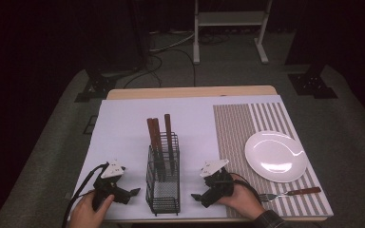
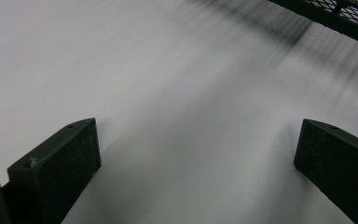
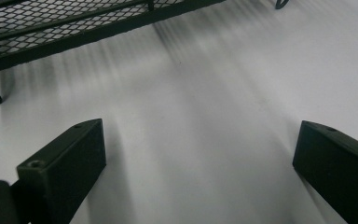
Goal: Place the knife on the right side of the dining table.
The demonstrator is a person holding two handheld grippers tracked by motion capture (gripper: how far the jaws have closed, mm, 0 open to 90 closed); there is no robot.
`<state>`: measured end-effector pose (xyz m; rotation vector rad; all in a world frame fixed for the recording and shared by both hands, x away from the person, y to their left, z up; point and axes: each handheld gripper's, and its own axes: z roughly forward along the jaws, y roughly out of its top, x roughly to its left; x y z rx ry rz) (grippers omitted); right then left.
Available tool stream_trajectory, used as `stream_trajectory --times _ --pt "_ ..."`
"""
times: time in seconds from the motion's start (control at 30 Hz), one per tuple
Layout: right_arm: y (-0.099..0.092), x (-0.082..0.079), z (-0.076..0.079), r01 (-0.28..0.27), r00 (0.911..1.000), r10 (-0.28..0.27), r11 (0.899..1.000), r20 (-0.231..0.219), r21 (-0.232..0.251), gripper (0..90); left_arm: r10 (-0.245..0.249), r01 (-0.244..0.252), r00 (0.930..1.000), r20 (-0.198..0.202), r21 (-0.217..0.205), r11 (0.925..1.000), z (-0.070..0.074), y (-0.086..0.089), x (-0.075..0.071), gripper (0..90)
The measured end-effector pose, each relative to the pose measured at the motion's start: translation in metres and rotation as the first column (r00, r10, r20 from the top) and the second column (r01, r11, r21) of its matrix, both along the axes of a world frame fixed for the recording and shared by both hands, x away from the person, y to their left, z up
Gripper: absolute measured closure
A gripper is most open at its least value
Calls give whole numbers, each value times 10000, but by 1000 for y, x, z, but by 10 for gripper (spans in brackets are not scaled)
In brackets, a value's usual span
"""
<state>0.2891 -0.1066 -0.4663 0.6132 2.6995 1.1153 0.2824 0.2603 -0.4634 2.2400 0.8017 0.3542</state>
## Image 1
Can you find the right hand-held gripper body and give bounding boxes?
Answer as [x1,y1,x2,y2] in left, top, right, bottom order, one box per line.
[199,159,236,209]

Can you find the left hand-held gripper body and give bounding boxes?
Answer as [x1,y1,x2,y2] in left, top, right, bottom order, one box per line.
[91,160,132,212]

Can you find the person's right hand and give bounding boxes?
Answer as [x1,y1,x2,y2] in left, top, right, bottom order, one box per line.
[217,179,267,221]

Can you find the person's left hand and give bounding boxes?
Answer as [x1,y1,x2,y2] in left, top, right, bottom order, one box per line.
[68,191,116,228]

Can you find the striped placemat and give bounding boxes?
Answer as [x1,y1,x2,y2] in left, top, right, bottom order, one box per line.
[212,102,335,219]

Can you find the white table sheet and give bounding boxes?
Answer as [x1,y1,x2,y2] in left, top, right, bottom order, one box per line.
[69,94,298,221]

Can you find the white plate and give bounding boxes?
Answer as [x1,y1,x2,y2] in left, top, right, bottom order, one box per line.
[244,130,308,183]

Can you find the black stand base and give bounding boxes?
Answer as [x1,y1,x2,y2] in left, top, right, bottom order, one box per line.
[287,65,338,100]
[74,67,118,104]

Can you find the white metal stand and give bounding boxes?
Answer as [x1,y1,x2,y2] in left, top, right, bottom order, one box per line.
[192,0,273,66]

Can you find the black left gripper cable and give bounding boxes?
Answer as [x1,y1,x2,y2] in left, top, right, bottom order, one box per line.
[61,162,108,228]

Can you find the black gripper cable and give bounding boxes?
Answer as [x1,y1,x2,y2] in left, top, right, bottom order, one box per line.
[227,172,262,205]
[61,162,108,228]

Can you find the black wire cutlery holder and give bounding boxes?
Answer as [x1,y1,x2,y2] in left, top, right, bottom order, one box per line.
[145,132,182,217]

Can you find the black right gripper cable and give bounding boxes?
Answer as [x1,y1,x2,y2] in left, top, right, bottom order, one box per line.
[227,172,262,205]

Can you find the brown-handled cutlery piece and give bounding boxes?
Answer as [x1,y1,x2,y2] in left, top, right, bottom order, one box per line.
[152,117,166,182]
[163,113,176,177]
[146,118,162,181]

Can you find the brown-handled fork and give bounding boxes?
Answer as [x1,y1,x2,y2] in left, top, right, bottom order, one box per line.
[258,186,322,202]

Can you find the black floor cable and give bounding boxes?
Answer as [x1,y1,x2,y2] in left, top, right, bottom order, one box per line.
[123,47,198,89]

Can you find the white floor cable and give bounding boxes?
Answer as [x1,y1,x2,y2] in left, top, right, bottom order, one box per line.
[148,30,197,53]

